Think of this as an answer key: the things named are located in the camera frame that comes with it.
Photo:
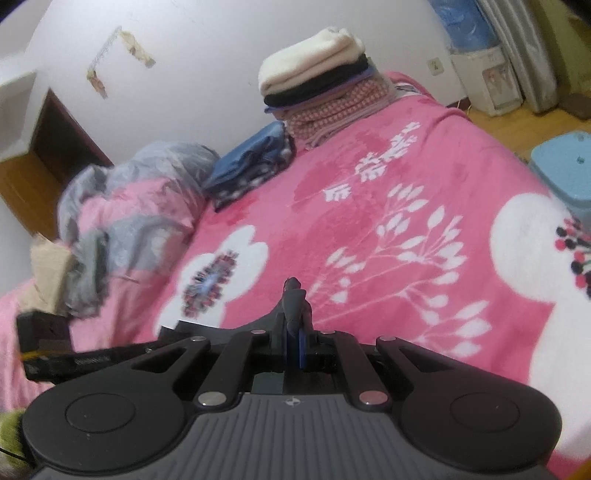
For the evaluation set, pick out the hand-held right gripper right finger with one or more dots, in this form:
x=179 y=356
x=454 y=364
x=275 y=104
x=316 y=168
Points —
x=302 y=350

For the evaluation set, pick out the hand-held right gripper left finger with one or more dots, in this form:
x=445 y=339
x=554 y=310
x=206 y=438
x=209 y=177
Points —
x=282 y=350

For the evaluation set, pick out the dark grey pants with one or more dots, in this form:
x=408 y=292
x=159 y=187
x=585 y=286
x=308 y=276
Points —
x=293 y=304

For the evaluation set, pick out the beige cloth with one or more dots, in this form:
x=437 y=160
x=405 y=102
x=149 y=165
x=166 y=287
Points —
x=51 y=272

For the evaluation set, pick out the grey hoodie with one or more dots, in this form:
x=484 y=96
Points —
x=90 y=277

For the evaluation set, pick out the plaid folded garment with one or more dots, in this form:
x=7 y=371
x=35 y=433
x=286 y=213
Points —
x=263 y=180

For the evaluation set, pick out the pink grey floral quilt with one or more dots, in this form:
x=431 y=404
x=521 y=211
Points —
x=147 y=194

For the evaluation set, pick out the brown wooden door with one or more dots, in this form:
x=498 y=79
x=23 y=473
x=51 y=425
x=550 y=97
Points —
x=51 y=152

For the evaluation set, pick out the pink floral blanket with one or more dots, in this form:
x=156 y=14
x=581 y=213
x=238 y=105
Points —
x=369 y=161

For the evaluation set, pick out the black folded garment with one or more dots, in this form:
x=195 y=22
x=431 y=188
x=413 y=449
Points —
x=318 y=85

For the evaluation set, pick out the light blue plastic stool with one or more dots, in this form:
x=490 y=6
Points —
x=563 y=170

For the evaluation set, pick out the white water dispenser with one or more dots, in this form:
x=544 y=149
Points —
x=489 y=83

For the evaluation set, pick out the blue water bottle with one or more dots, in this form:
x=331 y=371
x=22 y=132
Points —
x=466 y=23

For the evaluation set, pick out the grey striped curtain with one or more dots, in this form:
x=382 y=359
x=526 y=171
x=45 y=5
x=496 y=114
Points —
x=521 y=55

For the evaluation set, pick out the torn wall sticker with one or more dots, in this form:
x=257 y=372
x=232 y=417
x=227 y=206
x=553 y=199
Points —
x=98 y=84
x=138 y=48

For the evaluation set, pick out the wall socket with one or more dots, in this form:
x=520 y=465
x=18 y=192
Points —
x=435 y=67

